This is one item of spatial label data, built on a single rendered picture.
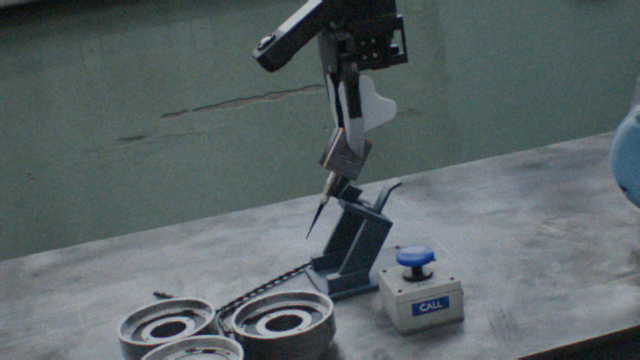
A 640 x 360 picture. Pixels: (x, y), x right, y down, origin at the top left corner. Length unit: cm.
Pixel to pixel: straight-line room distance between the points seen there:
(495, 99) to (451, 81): 16
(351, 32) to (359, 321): 31
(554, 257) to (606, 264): 6
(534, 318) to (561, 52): 190
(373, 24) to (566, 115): 189
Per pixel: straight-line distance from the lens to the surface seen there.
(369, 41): 96
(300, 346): 86
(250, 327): 91
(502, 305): 94
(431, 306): 90
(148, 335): 94
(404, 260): 90
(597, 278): 99
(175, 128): 248
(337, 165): 99
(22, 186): 253
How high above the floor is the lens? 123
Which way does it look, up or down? 17 degrees down
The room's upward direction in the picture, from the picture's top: 9 degrees counter-clockwise
